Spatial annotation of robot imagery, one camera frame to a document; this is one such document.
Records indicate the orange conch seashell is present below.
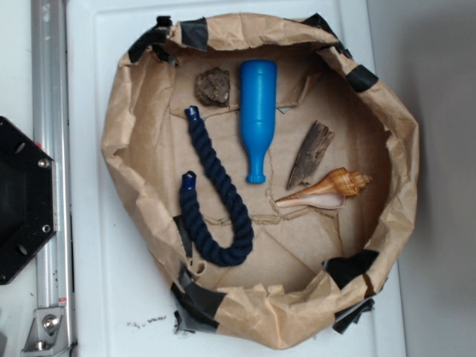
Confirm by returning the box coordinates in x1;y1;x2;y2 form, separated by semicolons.
276;167;372;210

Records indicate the blue plastic bottle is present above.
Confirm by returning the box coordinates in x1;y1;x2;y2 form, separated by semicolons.
240;60;277;184

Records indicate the brown paper bag bin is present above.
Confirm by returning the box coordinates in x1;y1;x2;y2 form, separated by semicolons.
101;13;419;350

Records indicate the metal corner bracket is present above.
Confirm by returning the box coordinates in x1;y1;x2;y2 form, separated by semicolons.
21;306;68;356

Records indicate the aluminium extrusion rail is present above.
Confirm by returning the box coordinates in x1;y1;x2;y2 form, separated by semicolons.
30;1;77;356

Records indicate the grey driftwood piece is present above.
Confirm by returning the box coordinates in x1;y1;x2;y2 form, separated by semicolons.
286;120;335;190

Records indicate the dark blue twisted rope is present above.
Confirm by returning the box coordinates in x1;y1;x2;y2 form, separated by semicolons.
178;106;255;268

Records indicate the brown grey rock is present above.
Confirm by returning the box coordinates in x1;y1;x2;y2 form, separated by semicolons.
195;67;231;107

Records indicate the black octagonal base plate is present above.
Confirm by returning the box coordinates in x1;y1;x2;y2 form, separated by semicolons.
1;117;56;286

